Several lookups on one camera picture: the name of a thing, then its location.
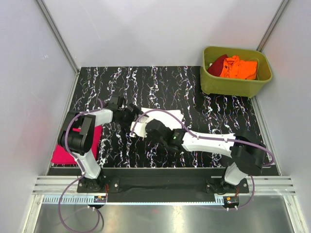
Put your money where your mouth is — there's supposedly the white printed t-shirt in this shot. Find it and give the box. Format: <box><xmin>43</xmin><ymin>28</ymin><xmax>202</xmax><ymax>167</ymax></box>
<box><xmin>139</xmin><ymin>107</ymin><xmax>184</xmax><ymax>130</ymax></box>

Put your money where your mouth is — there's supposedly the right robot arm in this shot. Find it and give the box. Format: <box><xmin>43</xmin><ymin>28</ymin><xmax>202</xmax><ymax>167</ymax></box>
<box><xmin>145</xmin><ymin>119</ymin><xmax>266</xmax><ymax>195</ymax></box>

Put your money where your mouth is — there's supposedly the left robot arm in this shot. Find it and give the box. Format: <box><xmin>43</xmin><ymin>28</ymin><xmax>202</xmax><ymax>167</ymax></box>
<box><xmin>57</xmin><ymin>96</ymin><xmax>142</xmax><ymax>192</ymax></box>

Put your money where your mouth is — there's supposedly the olive green plastic bin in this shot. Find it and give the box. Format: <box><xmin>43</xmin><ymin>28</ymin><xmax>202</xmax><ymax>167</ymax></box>
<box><xmin>200</xmin><ymin>46</ymin><xmax>273</xmax><ymax>98</ymax></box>

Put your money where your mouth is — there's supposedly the folded pink t-shirt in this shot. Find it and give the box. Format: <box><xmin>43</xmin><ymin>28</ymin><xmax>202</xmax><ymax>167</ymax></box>
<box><xmin>51</xmin><ymin>125</ymin><xmax>103</xmax><ymax>165</ymax></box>

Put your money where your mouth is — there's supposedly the dark red t-shirt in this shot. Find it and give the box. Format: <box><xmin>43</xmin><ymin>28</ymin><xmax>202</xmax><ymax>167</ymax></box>
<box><xmin>207</xmin><ymin>54</ymin><xmax>228</xmax><ymax>77</ymax></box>

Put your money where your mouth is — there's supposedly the orange t-shirt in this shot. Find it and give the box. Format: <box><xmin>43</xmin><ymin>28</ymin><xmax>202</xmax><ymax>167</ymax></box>
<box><xmin>220</xmin><ymin>55</ymin><xmax>258</xmax><ymax>80</ymax></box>

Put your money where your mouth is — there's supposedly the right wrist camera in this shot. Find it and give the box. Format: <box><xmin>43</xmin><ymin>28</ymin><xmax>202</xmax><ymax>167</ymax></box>
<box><xmin>130</xmin><ymin>120</ymin><xmax>147</xmax><ymax>138</ymax></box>

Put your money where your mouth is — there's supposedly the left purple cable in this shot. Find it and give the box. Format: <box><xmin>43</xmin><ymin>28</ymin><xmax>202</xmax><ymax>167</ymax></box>
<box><xmin>58</xmin><ymin>98</ymin><xmax>105</xmax><ymax>231</ymax></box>

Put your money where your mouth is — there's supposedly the purple cable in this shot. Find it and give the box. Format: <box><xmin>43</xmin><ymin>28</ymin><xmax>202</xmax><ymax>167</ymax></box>
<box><xmin>58</xmin><ymin>98</ymin><xmax>105</xmax><ymax>231</ymax></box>
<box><xmin>135</xmin><ymin>109</ymin><xmax>276</xmax><ymax>211</ymax></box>

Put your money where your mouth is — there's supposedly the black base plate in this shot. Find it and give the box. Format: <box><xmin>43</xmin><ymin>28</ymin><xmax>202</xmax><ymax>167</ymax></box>
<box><xmin>77</xmin><ymin>168</ymin><xmax>249</xmax><ymax>204</ymax></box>

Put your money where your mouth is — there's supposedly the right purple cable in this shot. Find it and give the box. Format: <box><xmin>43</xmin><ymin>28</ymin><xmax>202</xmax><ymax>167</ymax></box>
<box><xmin>135</xmin><ymin>109</ymin><xmax>276</xmax><ymax>211</ymax></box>

